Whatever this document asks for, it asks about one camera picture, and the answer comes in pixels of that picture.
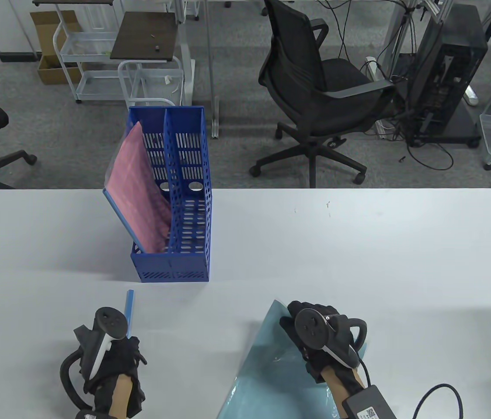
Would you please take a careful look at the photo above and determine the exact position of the wood-top side table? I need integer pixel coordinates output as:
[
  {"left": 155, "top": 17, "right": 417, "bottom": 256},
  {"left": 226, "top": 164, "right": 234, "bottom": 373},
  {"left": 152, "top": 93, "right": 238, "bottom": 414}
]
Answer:
[{"left": 110, "top": 12, "right": 194, "bottom": 108}]

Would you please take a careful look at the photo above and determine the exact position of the blue folder slide bar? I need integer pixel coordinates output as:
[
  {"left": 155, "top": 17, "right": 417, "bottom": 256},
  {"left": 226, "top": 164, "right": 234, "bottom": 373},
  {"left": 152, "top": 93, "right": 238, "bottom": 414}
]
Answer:
[
  {"left": 103, "top": 187, "right": 144, "bottom": 255},
  {"left": 125, "top": 290, "right": 135, "bottom": 339}
]

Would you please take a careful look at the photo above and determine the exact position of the grey hand controller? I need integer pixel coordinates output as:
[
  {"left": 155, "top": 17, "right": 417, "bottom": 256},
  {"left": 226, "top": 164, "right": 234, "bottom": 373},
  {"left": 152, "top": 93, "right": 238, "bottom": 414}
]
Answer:
[
  {"left": 294, "top": 308, "right": 368, "bottom": 369},
  {"left": 60, "top": 307, "right": 128, "bottom": 411}
]

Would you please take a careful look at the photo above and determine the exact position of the cardboard box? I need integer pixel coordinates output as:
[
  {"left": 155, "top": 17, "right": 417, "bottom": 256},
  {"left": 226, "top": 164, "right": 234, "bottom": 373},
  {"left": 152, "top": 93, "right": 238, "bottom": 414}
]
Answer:
[{"left": 31, "top": 10, "right": 82, "bottom": 85}]

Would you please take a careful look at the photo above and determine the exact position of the white power strip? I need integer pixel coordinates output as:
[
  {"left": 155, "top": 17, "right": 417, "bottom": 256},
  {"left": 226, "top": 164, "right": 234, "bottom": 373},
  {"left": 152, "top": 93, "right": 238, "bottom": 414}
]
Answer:
[{"left": 365, "top": 56, "right": 388, "bottom": 84}]

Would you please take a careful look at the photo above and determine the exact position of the white cabinet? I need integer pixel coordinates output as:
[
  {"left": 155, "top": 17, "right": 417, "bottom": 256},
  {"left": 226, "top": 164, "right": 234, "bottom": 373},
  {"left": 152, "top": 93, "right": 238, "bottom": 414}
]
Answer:
[{"left": 0, "top": 0, "right": 42, "bottom": 62}]

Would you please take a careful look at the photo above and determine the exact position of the black mesh-back office chair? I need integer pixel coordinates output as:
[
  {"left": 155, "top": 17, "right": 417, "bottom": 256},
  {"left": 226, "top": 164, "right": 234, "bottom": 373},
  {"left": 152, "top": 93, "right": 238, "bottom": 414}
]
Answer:
[{"left": 249, "top": 0, "right": 396, "bottom": 189}]

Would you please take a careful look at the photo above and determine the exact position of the black cable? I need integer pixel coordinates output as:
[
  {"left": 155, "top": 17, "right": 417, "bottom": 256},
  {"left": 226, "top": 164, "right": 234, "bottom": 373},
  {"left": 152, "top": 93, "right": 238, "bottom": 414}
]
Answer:
[{"left": 411, "top": 384, "right": 464, "bottom": 419}]

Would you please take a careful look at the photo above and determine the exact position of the person's right forearm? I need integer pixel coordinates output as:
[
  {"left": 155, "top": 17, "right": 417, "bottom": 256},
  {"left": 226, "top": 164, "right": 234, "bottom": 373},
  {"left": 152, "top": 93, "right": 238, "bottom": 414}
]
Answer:
[{"left": 322, "top": 364, "right": 367, "bottom": 413}]

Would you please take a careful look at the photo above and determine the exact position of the person's right hand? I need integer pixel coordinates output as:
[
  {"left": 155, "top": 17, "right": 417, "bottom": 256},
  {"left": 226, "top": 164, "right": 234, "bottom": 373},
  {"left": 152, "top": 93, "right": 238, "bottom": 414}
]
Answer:
[{"left": 280, "top": 300, "right": 367, "bottom": 385}]

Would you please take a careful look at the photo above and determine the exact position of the person's left forearm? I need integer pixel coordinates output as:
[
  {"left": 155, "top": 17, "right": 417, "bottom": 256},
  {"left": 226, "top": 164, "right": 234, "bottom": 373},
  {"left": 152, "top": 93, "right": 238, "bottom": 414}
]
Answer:
[{"left": 108, "top": 375, "right": 136, "bottom": 419}]

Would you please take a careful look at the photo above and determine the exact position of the aluminium pole stand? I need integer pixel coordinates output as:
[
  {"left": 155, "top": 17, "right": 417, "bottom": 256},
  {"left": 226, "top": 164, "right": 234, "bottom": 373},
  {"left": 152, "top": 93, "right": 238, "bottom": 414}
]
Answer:
[{"left": 205, "top": 0, "right": 221, "bottom": 139}]

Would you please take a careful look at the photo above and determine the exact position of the white wire cart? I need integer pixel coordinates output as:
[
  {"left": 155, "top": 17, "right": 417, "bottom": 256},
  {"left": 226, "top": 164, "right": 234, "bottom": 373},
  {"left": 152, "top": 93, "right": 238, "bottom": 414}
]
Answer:
[{"left": 53, "top": 20, "right": 132, "bottom": 104}]

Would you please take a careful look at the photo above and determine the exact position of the black computer tower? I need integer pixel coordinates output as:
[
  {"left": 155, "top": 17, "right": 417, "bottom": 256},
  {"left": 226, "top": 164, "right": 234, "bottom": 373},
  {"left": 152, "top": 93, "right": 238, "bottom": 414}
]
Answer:
[{"left": 405, "top": 4, "right": 489, "bottom": 148}]

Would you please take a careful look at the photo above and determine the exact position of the person's left hand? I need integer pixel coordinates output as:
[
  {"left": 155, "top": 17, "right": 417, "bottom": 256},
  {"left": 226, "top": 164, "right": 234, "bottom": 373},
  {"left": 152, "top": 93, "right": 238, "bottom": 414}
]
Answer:
[{"left": 79, "top": 336, "right": 148, "bottom": 395}]

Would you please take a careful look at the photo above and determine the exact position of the light blue paper stack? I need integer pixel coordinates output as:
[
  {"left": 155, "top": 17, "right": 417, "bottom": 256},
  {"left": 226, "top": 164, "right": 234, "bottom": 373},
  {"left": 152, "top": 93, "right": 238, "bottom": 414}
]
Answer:
[{"left": 217, "top": 299, "right": 368, "bottom": 419}]

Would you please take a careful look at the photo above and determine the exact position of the blue plastic file rack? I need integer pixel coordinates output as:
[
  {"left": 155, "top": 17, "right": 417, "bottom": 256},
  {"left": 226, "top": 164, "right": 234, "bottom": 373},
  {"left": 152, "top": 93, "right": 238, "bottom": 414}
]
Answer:
[{"left": 126, "top": 106, "right": 212, "bottom": 283}]

